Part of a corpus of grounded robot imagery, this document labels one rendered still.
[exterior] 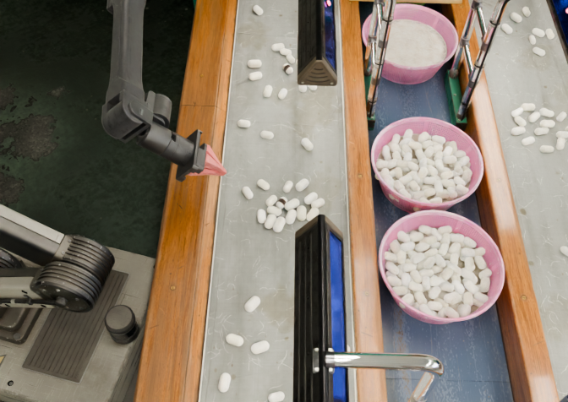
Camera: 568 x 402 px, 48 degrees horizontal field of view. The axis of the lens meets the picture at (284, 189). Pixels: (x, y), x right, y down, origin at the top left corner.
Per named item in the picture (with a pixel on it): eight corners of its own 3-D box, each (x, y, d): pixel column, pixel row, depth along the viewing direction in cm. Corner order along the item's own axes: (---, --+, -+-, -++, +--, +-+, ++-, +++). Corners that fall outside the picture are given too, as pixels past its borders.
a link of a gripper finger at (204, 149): (235, 158, 138) (199, 138, 133) (232, 184, 134) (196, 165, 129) (216, 171, 142) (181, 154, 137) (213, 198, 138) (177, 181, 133)
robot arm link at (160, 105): (101, 130, 125) (128, 110, 120) (109, 90, 132) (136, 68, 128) (148, 160, 132) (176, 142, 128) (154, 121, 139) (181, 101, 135)
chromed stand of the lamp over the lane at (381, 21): (302, 128, 169) (311, -13, 133) (302, 74, 181) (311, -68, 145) (374, 130, 169) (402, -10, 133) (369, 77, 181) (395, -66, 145)
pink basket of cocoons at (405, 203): (394, 240, 150) (401, 218, 142) (349, 156, 164) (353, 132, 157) (493, 209, 156) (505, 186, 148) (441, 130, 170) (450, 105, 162)
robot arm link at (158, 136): (129, 148, 127) (144, 133, 124) (133, 122, 131) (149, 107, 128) (159, 162, 131) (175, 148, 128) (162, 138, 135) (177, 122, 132)
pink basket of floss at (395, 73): (406, 107, 175) (413, 82, 167) (339, 56, 186) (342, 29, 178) (469, 63, 185) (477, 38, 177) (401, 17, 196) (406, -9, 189)
